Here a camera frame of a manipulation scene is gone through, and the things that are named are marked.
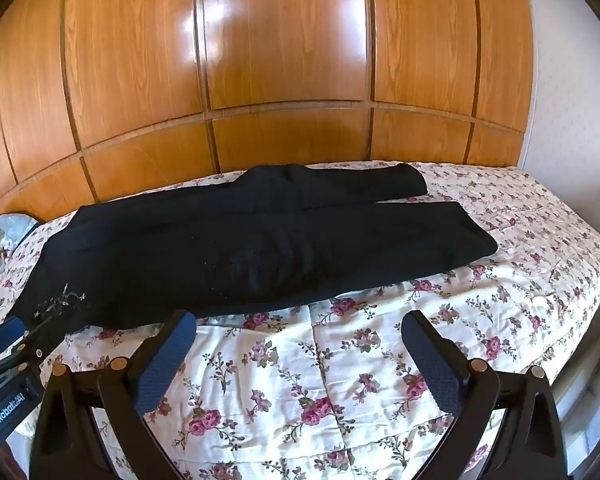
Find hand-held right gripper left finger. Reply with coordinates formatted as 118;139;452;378
30;310;198;480

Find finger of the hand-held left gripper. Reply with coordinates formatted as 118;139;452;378
10;309;84;377
0;316;27;362

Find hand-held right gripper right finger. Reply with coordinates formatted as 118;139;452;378
401;310;566;480

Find black pants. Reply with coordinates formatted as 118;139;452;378
17;162;498;331

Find pale patterned pillow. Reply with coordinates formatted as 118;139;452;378
0;212;38;271

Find floral bedspread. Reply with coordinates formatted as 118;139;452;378
0;160;600;480

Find wooden wardrobe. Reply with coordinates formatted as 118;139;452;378
0;0;536;226

